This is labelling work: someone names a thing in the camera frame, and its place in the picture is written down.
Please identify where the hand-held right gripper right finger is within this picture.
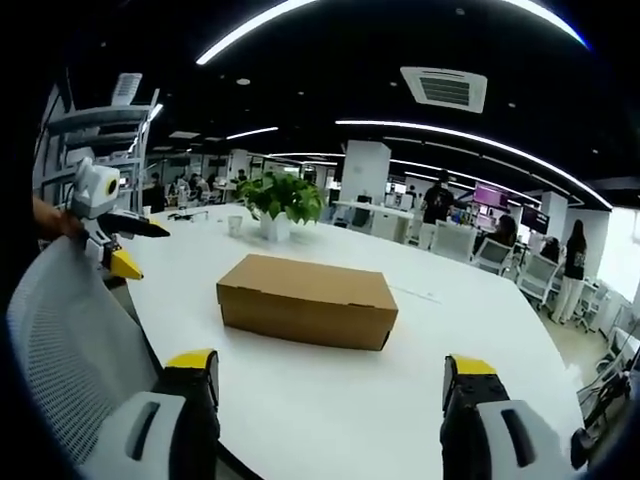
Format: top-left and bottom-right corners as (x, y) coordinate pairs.
(439, 353), (586, 480)

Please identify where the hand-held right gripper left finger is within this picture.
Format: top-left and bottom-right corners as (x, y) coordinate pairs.
(79, 348), (222, 480)

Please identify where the brown cardboard shoe box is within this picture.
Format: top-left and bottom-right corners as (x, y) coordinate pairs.
(215, 253), (400, 352)

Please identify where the person's left hand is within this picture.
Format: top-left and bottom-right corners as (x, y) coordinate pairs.
(32, 196), (85, 243)

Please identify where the grey metal shelf rack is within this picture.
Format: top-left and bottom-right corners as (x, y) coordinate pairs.
(37, 73), (161, 221)

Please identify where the grey mesh office chair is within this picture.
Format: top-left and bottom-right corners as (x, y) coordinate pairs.
(6, 234), (166, 469)

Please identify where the green potted plant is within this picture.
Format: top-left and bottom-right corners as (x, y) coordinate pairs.
(234, 171), (327, 243)

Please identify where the white mesh office chair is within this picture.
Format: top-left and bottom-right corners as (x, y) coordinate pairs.
(430, 219), (479, 265)
(517, 253), (561, 311)
(473, 236), (516, 276)

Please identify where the purple lit monitor screen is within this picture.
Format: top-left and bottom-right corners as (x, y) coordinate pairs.
(473, 182), (509, 209)

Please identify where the white office desk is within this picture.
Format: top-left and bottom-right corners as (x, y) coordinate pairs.
(332, 199), (417, 244)

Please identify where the ceiling air conditioner vent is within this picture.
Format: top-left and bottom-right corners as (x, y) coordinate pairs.
(399, 66), (488, 113)

